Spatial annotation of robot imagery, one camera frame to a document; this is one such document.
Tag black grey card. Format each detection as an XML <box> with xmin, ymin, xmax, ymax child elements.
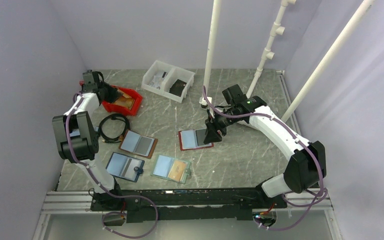
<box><xmin>195</xmin><ymin>128</ymin><xmax>211</xmax><ymax>147</ymax></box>

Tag aluminium frame rail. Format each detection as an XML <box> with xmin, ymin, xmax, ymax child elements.
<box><xmin>33</xmin><ymin>188</ymin><xmax>343</xmax><ymax>240</ymax></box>

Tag red plastic bin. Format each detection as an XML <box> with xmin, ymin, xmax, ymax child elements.
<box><xmin>102</xmin><ymin>85</ymin><xmax>143</xmax><ymax>116</ymax></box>

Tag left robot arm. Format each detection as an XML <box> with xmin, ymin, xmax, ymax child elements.
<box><xmin>52</xmin><ymin>70</ymin><xmax>124</xmax><ymax>211</ymax></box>

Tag white divided plastic bin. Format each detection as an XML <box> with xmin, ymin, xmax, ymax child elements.
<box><xmin>141</xmin><ymin>60</ymin><xmax>195</xmax><ymax>103</ymax></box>

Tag gold cards in red bin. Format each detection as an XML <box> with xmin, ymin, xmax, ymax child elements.
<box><xmin>115</xmin><ymin>94</ymin><xmax>135</xmax><ymax>110</ymax></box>

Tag purple cable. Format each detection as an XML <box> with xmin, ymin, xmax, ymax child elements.
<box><xmin>64</xmin><ymin>92</ymin><xmax>159</xmax><ymax>240</ymax></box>
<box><xmin>201</xmin><ymin>85</ymin><xmax>329</xmax><ymax>232</ymax></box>

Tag white pvc pipe frame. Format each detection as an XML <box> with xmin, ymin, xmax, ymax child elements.
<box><xmin>203</xmin><ymin>0</ymin><xmax>375</xmax><ymax>122</ymax></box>

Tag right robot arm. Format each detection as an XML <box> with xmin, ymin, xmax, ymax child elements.
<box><xmin>202</xmin><ymin>84</ymin><xmax>327</xmax><ymax>208</ymax></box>

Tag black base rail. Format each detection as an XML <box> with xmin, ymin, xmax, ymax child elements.
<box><xmin>90</xmin><ymin>187</ymin><xmax>287</xmax><ymax>223</ymax></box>

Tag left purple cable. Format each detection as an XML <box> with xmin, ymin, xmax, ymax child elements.
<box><xmin>64</xmin><ymin>92</ymin><xmax>159</xmax><ymax>240</ymax></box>

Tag black cards in bin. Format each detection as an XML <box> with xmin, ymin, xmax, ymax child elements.
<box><xmin>169</xmin><ymin>79</ymin><xmax>187</xmax><ymax>97</ymax></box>

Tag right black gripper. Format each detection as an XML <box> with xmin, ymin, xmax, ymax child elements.
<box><xmin>203</xmin><ymin>106</ymin><xmax>242</xmax><ymax>145</ymax></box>

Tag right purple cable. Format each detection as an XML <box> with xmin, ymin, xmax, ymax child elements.
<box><xmin>201</xmin><ymin>85</ymin><xmax>329</xmax><ymax>232</ymax></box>

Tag red card holder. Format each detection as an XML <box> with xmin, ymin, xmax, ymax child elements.
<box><xmin>178</xmin><ymin>129</ymin><xmax>214</xmax><ymax>151</ymax></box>

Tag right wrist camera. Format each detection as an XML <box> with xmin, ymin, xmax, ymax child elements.
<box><xmin>199</xmin><ymin>97</ymin><xmax>213</xmax><ymax>109</ymax></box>

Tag black coiled cable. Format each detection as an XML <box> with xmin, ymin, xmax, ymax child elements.
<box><xmin>97</xmin><ymin>113</ymin><xmax>131</xmax><ymax>144</ymax></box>

